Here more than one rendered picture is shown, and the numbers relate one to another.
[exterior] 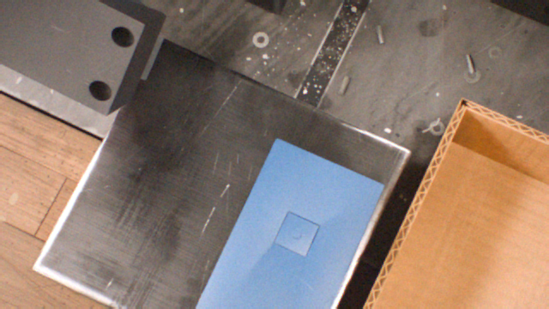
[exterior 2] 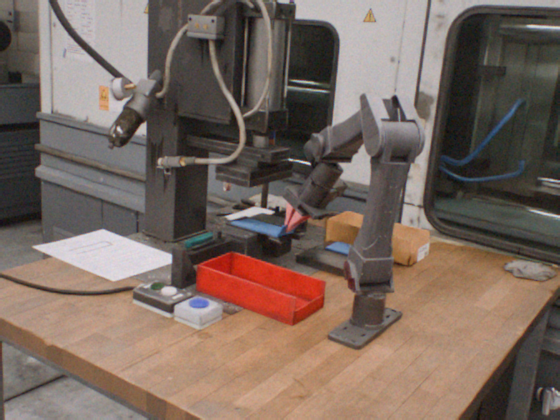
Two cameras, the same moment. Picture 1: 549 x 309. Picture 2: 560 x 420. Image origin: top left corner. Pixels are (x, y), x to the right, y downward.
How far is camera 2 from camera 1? 1.58 m
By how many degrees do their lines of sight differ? 74
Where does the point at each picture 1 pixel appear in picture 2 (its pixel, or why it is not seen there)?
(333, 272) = not seen: hidden behind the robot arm
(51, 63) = (339, 183)
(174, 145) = (324, 257)
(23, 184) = (328, 278)
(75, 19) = not seen: hidden behind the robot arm
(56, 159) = (322, 275)
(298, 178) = (335, 247)
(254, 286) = not seen: hidden behind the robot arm
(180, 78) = (307, 254)
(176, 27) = (290, 260)
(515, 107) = (319, 237)
